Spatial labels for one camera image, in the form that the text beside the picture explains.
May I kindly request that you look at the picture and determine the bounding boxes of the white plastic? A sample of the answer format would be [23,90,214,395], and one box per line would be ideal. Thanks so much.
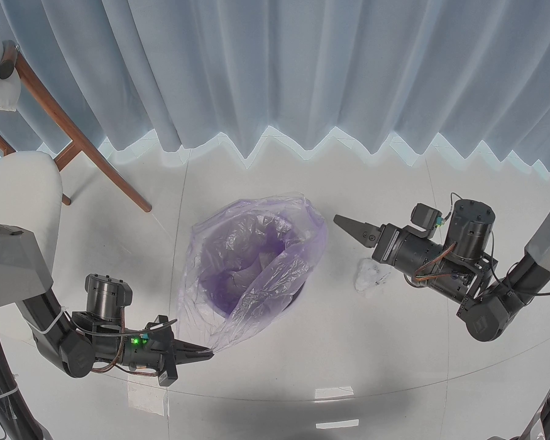
[354,257,393,296]

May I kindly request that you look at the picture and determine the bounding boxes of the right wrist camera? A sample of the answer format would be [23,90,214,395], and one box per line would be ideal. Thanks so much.
[410,203,442,238]

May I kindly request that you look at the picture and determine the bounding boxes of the wooden chair white cushions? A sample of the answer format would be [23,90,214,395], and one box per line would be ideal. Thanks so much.
[0,11,153,343]

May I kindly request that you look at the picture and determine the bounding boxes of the white trash bin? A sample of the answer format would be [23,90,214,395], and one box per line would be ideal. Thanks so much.
[198,218,310,319]

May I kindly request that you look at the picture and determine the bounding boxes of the pale blue curtain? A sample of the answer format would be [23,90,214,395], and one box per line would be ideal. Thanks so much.
[0,0,550,175]

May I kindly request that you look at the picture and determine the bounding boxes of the purple plastic bag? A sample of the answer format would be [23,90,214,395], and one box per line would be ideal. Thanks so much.
[178,192,328,355]

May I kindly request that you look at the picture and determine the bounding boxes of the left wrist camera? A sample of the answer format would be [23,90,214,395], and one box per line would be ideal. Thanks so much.
[140,314,178,343]

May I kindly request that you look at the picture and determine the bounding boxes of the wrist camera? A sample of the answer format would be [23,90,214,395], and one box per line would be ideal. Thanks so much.
[140,314,178,343]
[410,203,442,238]

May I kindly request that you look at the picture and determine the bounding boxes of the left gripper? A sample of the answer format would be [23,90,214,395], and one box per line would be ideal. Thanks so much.
[120,329,181,387]

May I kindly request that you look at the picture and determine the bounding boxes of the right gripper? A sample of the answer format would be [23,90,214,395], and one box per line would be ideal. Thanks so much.
[371,223,447,288]

